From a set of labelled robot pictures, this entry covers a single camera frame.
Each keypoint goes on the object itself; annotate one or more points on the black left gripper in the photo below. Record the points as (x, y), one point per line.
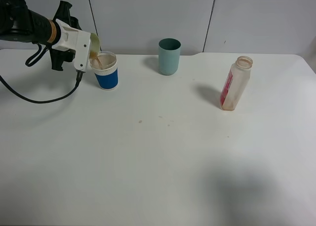
(62, 14)

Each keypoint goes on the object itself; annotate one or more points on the light green plastic cup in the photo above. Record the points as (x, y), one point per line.
(94, 46)

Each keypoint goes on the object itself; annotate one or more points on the clear bottle with pink label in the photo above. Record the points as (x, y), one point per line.
(235, 83)

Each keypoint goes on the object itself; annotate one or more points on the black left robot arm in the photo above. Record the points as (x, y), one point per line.
(19, 24)

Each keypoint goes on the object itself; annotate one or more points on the blue ribbed paper cup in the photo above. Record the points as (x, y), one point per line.
(105, 68)

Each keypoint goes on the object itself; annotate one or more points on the teal plastic cup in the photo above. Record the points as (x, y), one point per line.
(169, 50)

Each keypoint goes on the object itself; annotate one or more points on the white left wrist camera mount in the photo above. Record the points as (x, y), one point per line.
(76, 40)

